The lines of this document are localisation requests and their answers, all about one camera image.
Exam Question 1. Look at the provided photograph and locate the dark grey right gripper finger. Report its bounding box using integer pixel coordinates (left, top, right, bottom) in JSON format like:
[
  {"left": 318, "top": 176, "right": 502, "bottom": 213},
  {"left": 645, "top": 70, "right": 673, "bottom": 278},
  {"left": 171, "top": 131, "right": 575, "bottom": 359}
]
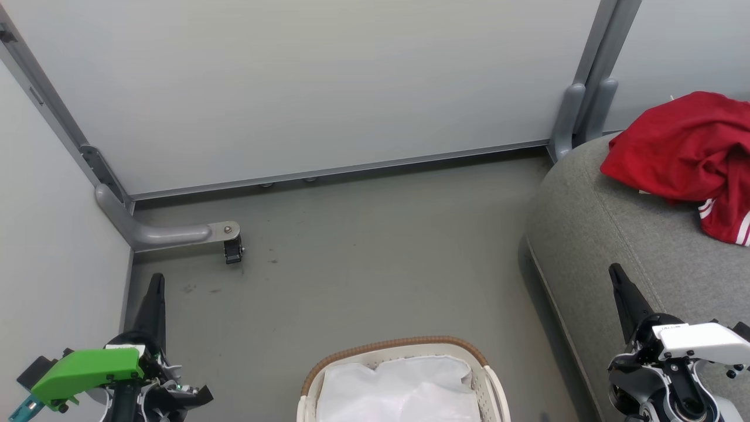
[{"left": 608, "top": 263, "right": 655, "bottom": 345}]

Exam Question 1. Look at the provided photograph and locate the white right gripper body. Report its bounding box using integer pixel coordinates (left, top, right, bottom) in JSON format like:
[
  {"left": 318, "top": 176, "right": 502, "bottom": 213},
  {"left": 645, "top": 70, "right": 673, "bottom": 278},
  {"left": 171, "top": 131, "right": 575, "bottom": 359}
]
[{"left": 607, "top": 314, "right": 750, "bottom": 422}]

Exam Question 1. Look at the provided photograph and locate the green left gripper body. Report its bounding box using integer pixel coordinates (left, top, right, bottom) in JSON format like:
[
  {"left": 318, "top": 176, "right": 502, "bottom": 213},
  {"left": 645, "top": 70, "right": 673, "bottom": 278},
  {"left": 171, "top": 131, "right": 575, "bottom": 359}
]
[{"left": 8, "top": 331, "right": 214, "bottom": 422}]

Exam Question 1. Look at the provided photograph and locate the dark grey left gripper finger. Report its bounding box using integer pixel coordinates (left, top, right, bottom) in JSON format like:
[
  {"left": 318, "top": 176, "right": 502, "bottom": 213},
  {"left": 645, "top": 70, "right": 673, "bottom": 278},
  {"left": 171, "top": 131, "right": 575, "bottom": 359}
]
[{"left": 131, "top": 273, "right": 168, "bottom": 352}]

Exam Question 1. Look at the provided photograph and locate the red garment with white stripes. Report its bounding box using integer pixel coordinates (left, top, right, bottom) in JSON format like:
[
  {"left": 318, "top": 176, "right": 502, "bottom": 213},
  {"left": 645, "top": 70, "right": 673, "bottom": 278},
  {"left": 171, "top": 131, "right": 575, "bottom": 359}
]
[{"left": 600, "top": 91, "right": 750, "bottom": 247}]

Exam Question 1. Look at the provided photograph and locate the white laundry basket brown rim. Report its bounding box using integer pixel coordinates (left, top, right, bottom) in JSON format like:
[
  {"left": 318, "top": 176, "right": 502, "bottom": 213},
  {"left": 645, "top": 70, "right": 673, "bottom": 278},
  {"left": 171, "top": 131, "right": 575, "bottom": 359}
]
[{"left": 296, "top": 335, "right": 512, "bottom": 422}]

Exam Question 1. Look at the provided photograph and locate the grey fabric sofa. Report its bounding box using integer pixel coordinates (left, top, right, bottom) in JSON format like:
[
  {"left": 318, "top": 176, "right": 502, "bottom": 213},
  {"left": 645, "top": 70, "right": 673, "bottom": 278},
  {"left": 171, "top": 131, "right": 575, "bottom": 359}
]
[{"left": 518, "top": 132, "right": 750, "bottom": 422}]

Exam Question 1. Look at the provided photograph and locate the grey partition foot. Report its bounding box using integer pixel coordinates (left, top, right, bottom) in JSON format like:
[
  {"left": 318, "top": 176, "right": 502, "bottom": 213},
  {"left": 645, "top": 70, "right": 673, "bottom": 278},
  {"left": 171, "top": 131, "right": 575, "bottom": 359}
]
[{"left": 94, "top": 183, "right": 241, "bottom": 253}]

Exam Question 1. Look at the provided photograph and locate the black caster wheel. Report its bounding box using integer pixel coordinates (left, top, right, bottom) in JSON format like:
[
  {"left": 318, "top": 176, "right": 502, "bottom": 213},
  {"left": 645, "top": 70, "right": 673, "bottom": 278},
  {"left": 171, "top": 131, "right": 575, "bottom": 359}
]
[{"left": 223, "top": 237, "right": 246, "bottom": 265}]

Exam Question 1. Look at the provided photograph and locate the white cloth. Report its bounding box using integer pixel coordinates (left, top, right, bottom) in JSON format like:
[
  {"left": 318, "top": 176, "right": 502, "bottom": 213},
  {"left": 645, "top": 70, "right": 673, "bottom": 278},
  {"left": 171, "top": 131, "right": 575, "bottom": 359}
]
[{"left": 316, "top": 355, "right": 482, "bottom": 422}]

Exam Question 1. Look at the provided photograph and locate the grey partition corner post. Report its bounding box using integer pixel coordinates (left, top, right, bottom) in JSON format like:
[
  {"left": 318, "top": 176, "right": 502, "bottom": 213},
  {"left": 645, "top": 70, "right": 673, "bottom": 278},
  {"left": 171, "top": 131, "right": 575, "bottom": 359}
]
[{"left": 0, "top": 6, "right": 137, "bottom": 206}]

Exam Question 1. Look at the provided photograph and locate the grey partition bottom rail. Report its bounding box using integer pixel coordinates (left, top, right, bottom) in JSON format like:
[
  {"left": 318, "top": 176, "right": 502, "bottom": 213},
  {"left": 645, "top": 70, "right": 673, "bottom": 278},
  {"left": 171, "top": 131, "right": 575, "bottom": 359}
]
[{"left": 126, "top": 139, "right": 553, "bottom": 201}]

